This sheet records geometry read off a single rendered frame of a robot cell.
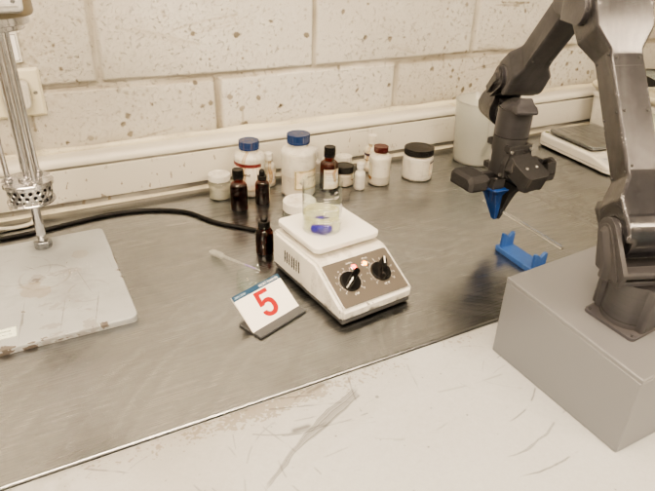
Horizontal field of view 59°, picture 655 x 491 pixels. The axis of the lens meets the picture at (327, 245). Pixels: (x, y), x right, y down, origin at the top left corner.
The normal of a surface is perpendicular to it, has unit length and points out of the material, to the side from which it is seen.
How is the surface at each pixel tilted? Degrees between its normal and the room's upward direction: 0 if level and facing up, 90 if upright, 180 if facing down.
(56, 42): 90
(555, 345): 90
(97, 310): 0
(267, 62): 90
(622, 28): 62
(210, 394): 0
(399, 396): 0
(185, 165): 90
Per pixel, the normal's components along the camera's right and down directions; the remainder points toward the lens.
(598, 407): -0.88, 0.20
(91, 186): 0.47, 0.44
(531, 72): 0.07, 0.91
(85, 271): 0.03, -0.88
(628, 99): 0.07, -0.17
